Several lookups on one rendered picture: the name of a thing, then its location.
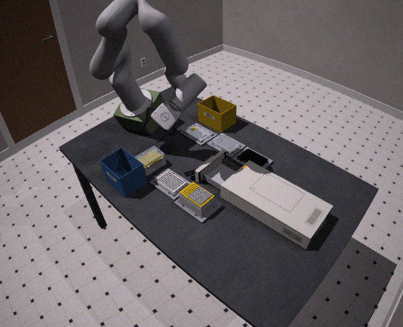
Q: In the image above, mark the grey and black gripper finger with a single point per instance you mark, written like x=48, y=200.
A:
x=147, y=116
x=166, y=134

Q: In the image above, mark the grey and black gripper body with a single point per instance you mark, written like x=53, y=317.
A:
x=166, y=115

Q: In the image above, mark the dark blue open bin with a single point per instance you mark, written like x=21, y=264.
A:
x=123, y=171

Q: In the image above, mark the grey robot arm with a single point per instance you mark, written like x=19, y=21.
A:
x=113, y=56

